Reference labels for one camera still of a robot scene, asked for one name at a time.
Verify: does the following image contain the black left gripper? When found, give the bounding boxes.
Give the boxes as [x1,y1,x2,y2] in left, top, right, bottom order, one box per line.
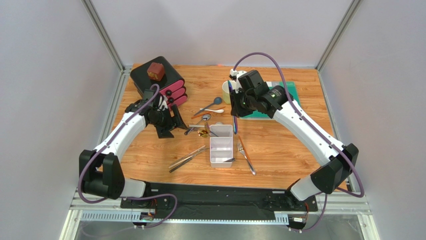
[149,104,188,139]

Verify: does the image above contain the iridescent purple knife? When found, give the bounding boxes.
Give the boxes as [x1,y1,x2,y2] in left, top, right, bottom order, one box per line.
[227,80,238,135]

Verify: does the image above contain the iridescent purple spoon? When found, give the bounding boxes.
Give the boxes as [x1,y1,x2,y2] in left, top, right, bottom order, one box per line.
[204,128,218,137]

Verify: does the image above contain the silver fork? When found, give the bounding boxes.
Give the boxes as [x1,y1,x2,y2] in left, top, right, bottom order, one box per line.
[237,142,257,176]

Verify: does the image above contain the gold spoon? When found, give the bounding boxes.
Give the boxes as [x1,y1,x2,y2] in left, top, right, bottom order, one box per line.
[197,129,210,138]

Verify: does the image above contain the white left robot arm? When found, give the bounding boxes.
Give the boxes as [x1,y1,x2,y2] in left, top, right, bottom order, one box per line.
[77,89,188,203]

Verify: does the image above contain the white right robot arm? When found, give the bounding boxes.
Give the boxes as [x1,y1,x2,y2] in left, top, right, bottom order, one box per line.
[230,70,359,201]

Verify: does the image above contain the pale yellow mug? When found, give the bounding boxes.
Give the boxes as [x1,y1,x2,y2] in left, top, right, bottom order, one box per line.
[222,80,237,105]

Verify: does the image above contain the blue grey plastic spoon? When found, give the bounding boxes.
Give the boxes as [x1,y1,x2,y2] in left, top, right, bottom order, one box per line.
[194,97,223,116]

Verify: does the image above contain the silver metal spoon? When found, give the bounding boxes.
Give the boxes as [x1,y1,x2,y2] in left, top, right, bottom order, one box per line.
[184,113,211,136]

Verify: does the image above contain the white ceramic spoon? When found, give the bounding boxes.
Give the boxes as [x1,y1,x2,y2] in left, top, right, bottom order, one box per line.
[204,109,225,114]

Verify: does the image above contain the green notebook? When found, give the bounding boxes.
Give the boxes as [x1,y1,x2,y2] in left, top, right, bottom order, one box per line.
[240,81,302,121]

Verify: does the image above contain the white compartment organizer box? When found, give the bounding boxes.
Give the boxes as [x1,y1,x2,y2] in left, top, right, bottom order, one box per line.
[209,124,234,169]

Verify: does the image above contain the black pink drawer box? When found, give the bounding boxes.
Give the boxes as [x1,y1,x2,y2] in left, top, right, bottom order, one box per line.
[130,56,188,107]

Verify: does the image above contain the red brown cube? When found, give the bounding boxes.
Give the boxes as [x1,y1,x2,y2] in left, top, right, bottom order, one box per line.
[146,62,166,82]

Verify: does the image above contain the silver utensil in organizer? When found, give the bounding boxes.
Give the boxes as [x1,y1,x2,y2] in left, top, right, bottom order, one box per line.
[224,158,236,163]

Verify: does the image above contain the white handled ladle spoon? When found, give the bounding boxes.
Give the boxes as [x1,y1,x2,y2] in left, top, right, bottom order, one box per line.
[188,122,223,128]

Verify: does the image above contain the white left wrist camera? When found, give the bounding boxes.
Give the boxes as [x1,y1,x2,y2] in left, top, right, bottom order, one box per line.
[157,94,169,112]

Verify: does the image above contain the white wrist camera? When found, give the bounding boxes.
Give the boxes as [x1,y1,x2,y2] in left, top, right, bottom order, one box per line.
[157,94,169,112]
[229,69,247,91]

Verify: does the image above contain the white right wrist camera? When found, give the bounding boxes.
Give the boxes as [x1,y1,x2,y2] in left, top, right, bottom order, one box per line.
[229,69,247,91]

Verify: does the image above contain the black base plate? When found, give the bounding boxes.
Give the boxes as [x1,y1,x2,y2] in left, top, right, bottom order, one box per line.
[120,182,319,221]

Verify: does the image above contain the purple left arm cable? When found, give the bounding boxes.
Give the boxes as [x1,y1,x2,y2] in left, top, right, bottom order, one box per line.
[77,83,179,229]

